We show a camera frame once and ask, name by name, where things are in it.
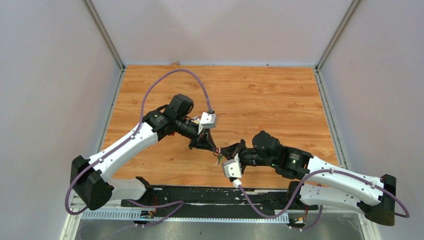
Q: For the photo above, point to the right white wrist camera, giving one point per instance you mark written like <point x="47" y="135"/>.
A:
<point x="232" y="168"/>

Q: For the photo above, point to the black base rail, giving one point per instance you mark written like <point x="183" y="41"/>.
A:
<point x="268" y="201"/>

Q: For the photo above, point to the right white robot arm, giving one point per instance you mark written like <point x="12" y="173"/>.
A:
<point x="313" y="180"/>

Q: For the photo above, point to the white slotted cable duct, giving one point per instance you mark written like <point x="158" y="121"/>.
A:
<point x="188" y="213"/>

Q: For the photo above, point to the green tagged key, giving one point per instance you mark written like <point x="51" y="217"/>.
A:
<point x="219" y="159"/>

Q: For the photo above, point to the red carabiner keyring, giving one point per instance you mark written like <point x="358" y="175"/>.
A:
<point x="217" y="152"/>

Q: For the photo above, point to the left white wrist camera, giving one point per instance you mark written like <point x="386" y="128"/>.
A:
<point x="207" y="121"/>

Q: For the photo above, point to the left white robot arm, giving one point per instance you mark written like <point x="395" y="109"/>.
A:
<point x="92" y="178"/>

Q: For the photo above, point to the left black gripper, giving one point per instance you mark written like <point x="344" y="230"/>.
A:
<point x="204" y="140"/>

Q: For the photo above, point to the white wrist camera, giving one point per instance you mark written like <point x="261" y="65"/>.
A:
<point x="207" y="121"/>
<point x="232" y="168"/>

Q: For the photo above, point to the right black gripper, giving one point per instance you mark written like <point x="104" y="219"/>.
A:
<point x="230" y="152"/>

